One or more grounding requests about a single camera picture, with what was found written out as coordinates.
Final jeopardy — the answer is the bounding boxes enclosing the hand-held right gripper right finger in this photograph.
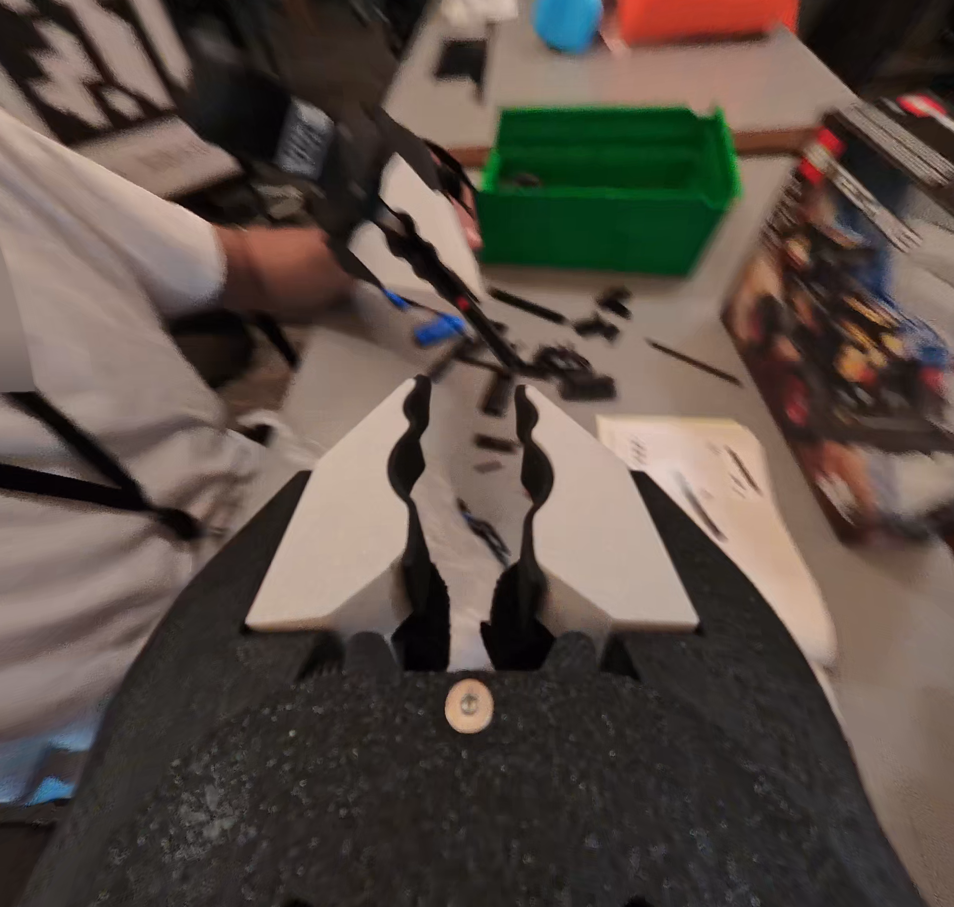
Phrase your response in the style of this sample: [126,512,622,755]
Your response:
[488,385,703,672]

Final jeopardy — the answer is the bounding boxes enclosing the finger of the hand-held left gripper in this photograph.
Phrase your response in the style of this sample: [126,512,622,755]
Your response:
[350,159,488,306]

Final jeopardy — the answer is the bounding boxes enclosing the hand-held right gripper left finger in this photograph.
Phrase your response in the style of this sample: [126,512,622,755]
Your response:
[247,376,451,672]

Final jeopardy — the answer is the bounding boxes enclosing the person's left forearm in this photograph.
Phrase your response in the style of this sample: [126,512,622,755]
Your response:
[216,222,356,325]

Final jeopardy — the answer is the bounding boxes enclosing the lego instruction booklet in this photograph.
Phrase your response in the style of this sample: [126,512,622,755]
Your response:
[596,417,837,667]

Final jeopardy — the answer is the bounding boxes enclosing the pile of black lego pieces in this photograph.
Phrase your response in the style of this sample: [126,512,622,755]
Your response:
[427,286,635,477]

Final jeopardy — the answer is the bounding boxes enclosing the thin black lego axle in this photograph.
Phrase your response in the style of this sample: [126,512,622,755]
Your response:
[644,338,745,389]

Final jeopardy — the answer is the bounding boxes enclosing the lego set box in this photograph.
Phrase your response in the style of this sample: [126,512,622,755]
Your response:
[721,95,954,547]

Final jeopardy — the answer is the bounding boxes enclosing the flat black object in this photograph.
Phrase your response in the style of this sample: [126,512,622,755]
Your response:
[435,40,492,100]

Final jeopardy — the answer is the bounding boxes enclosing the green plastic bin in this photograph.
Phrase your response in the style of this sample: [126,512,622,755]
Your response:
[477,106,745,281]

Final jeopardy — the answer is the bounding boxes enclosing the black chair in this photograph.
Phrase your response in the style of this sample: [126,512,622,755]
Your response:
[168,310,302,396]

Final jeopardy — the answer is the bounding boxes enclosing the black white patterned cloth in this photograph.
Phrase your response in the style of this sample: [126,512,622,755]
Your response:
[0,0,197,146]

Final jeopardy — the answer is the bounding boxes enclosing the light blue rounded object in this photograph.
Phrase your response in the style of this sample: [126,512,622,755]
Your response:
[534,0,606,56]

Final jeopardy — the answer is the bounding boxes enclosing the black shoulder strap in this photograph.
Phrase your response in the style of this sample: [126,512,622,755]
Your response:
[0,393,205,545]

